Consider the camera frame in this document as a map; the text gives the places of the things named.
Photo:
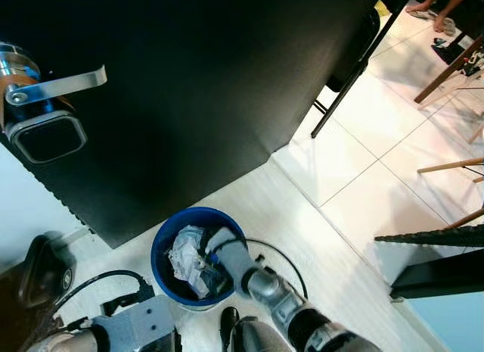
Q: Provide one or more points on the blue waste bin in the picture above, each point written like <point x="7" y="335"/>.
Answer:
<point x="162" y="269"/>

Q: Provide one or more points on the crumpled white paper rubbish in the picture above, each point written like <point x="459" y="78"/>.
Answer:
<point x="185" y="257"/>

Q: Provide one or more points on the black rounded object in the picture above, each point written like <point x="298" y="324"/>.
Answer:
<point x="41" y="272"/>

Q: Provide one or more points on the robot right leg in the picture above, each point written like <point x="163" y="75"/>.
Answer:
<point x="261" y="338"/>

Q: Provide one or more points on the black furniture panel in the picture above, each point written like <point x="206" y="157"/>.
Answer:
<point x="442" y="275"/>

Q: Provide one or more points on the black ribbed strip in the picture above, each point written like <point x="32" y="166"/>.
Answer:
<point x="431" y="235"/>

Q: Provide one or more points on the black door lock plate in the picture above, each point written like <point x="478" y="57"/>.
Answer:
<point x="45" y="138"/>

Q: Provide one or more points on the light wooden chair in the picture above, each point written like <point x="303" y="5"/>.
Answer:
<point x="450" y="166"/>

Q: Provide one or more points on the black door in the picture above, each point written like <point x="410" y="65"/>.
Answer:
<point x="189" y="87"/>

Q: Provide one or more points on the dark wooden table leg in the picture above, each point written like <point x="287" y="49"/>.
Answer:
<point x="446" y="70"/>

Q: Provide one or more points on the white sandal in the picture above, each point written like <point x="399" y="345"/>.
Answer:
<point x="446" y="26"/>

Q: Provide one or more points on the person's bare legs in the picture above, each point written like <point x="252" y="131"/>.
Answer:
<point x="454" y="4"/>

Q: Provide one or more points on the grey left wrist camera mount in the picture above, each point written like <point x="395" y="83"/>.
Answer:
<point x="140" y="325"/>

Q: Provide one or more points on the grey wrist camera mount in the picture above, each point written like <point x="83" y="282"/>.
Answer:
<point x="140" y="325"/>
<point x="227" y="253"/>

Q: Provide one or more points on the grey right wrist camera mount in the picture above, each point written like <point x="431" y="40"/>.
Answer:
<point x="227" y="253"/>

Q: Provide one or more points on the black metal frame chair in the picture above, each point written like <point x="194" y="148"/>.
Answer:
<point x="361" y="45"/>

